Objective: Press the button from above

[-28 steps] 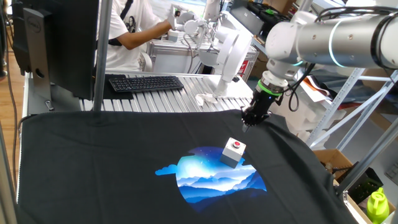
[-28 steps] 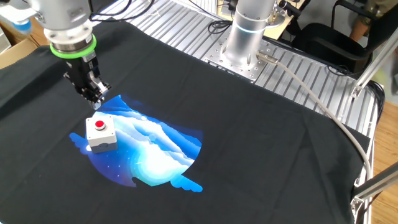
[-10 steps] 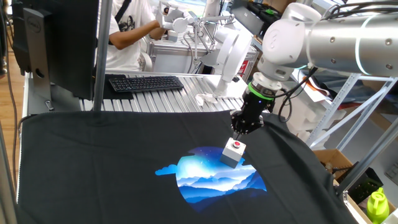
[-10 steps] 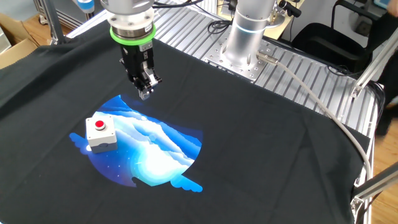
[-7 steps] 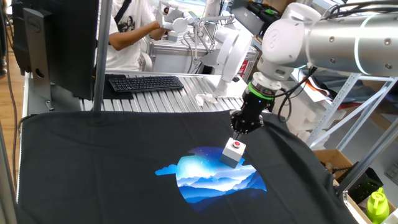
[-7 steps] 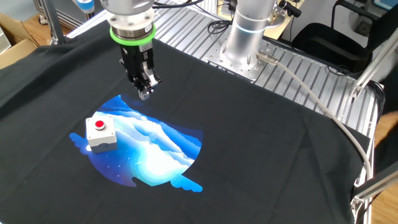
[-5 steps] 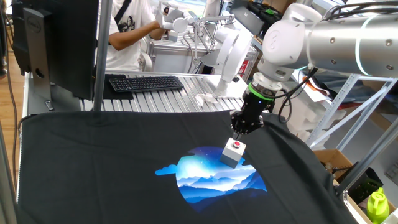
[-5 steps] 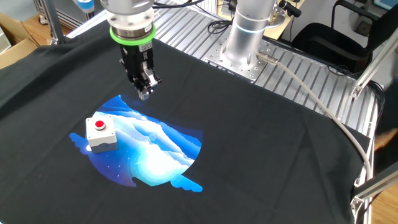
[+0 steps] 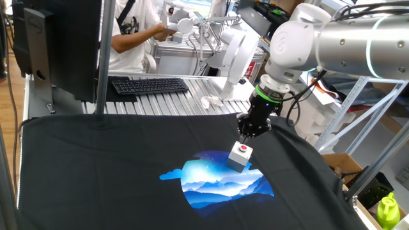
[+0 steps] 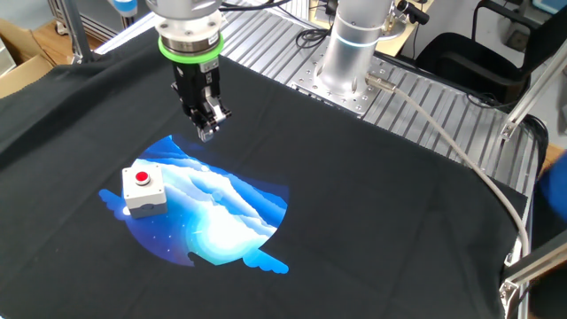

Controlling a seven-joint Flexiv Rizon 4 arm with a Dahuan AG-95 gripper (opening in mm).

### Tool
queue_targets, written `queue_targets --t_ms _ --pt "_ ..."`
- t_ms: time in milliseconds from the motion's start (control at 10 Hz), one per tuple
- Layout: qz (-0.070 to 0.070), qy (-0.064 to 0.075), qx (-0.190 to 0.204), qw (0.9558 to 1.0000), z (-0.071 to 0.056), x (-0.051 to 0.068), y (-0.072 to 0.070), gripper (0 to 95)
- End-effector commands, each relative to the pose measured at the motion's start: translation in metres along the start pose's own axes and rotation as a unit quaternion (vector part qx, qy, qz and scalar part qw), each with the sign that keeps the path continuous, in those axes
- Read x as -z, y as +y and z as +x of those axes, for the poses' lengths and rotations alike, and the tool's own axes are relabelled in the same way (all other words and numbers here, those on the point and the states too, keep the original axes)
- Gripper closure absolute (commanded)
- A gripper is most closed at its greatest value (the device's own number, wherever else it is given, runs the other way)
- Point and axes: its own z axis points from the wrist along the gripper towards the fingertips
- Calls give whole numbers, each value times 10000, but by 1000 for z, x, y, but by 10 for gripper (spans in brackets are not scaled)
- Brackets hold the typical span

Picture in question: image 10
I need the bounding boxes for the grey sheathed cable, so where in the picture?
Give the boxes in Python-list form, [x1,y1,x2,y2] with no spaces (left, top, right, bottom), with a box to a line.
[365,73,531,259]

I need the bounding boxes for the slanted aluminium frame strut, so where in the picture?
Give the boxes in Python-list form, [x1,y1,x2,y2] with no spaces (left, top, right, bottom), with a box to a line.
[59,0,97,64]

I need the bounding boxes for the grey box with red button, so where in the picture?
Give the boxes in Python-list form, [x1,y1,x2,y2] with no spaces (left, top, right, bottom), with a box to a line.
[121,164,168,220]

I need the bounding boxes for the black cloth with blue print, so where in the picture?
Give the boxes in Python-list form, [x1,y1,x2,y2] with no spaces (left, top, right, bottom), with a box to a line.
[0,28,529,319]

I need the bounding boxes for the black cables behind arm base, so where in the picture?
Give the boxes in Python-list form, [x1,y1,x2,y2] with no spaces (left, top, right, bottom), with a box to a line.
[219,0,340,51]

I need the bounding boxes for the black office chair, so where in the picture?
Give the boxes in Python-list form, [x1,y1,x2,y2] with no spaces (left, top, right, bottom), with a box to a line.
[415,0,567,108]

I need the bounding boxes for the brown cardboard box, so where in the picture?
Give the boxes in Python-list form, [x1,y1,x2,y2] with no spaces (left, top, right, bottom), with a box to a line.
[0,17,55,99]

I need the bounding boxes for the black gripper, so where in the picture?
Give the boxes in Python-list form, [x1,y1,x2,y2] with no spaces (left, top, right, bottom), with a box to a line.
[170,57,233,144]

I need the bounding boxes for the aluminium frame strut with bracket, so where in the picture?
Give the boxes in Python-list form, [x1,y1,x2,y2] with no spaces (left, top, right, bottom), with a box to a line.
[499,241,567,319]
[500,39,567,141]

